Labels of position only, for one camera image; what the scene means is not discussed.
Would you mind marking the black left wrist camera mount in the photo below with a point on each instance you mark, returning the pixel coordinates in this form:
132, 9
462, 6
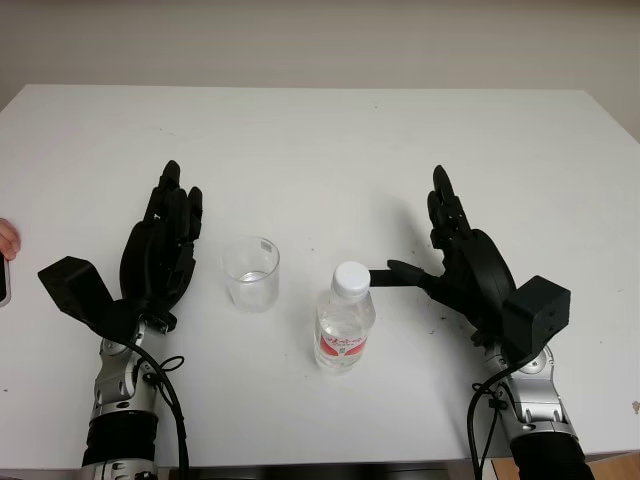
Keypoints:
70, 280

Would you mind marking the dark robot torso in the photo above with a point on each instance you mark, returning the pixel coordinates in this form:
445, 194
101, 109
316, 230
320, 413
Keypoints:
320, 475

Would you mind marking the person's bare hand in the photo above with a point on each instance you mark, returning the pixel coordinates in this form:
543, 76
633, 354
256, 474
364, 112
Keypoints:
7, 240

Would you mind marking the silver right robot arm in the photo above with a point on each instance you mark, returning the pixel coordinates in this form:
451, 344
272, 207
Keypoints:
540, 400

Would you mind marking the black smartphone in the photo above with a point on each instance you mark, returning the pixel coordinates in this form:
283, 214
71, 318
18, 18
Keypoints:
4, 280

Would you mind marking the clear plastic cup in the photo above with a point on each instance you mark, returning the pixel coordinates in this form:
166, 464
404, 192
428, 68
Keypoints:
250, 295

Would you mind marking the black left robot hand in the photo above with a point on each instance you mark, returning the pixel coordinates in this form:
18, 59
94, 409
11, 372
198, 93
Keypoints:
145, 260

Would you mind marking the clear plastic water bottle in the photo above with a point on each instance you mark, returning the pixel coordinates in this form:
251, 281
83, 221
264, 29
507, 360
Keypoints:
345, 320

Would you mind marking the black tape strip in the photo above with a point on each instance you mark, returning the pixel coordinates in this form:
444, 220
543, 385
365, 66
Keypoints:
382, 279

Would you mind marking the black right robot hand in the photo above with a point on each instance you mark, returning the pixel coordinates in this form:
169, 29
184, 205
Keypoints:
480, 270

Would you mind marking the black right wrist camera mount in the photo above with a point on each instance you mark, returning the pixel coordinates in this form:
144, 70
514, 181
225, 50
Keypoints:
540, 310

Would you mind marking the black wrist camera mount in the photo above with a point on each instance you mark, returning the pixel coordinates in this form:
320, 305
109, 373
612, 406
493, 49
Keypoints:
70, 280
540, 310

